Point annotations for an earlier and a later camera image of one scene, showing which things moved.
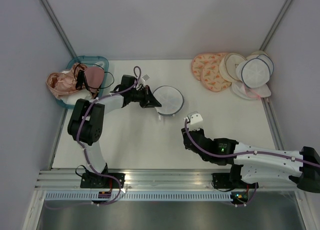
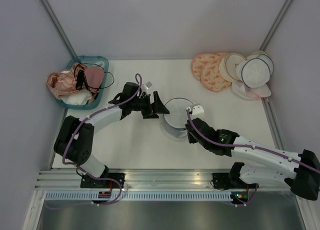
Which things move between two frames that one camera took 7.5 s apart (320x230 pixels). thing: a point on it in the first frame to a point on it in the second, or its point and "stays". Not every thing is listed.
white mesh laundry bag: (171, 99) to (174, 122)
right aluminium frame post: (278, 20) stays
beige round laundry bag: (228, 66) stays
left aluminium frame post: (54, 21) stays
